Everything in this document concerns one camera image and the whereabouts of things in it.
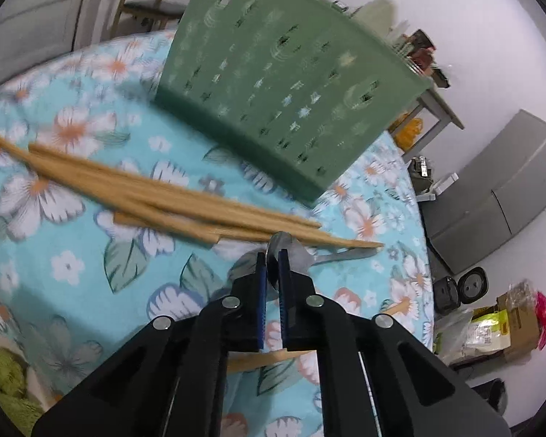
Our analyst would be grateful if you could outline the green perforated utensil holder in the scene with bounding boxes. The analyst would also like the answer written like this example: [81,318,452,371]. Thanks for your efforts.
[155,0,433,203]

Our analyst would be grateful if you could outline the dark carton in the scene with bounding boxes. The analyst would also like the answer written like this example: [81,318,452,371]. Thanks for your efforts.
[408,28,436,52]

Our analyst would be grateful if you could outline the yellow green rice bag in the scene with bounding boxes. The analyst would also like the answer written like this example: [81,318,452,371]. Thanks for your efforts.
[455,310,513,361]

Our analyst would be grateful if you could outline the white box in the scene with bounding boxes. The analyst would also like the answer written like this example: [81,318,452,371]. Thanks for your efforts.
[414,172,460,202]

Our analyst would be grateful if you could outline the yellow plastic bag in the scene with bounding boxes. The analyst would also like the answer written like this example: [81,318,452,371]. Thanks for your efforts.
[390,117,425,152]

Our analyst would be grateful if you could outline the grey wooden desk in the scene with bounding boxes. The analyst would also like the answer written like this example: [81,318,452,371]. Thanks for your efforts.
[389,66,466,161]

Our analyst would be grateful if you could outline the metal spoon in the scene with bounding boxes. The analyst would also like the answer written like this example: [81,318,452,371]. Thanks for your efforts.
[265,231,379,302]

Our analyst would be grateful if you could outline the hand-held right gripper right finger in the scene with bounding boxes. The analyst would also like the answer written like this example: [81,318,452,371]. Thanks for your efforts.
[278,249,513,437]

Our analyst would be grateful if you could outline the plastic bag of vegetables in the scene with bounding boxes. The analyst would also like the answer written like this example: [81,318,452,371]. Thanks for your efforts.
[432,313,475,361]

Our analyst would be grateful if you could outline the pink plastic bag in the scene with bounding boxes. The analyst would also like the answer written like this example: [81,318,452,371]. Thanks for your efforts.
[534,290,546,352]

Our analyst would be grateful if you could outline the black rice cooker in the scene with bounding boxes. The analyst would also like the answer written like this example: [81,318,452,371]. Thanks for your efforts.
[434,267,488,316]

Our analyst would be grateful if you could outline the blue floral quilt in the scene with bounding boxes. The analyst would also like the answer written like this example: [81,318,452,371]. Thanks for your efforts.
[0,29,438,437]

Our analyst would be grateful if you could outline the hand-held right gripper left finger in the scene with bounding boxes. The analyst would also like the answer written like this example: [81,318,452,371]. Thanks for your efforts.
[32,250,269,437]

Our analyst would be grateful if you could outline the silver refrigerator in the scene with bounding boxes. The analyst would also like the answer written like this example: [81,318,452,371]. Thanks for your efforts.
[420,109,546,275]

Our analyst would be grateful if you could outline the brown cardboard box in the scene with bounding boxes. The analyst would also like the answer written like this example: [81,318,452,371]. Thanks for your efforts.
[495,290,543,363]

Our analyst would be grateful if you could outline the clear plastic bag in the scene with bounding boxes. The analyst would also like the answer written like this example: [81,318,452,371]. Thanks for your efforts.
[504,279,536,304]

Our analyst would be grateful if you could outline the green fluffy rug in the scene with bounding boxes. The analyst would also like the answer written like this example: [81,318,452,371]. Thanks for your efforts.
[0,336,44,434]

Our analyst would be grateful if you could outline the pile of wooden chopsticks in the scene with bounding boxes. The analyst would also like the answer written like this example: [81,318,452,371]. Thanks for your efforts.
[0,125,412,375]

